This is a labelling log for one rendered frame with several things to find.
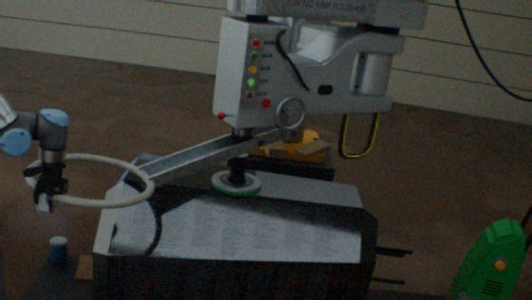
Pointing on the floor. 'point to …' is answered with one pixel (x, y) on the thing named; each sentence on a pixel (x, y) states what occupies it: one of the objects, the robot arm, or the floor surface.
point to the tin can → (58, 250)
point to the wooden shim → (85, 269)
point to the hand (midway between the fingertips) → (45, 211)
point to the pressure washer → (492, 262)
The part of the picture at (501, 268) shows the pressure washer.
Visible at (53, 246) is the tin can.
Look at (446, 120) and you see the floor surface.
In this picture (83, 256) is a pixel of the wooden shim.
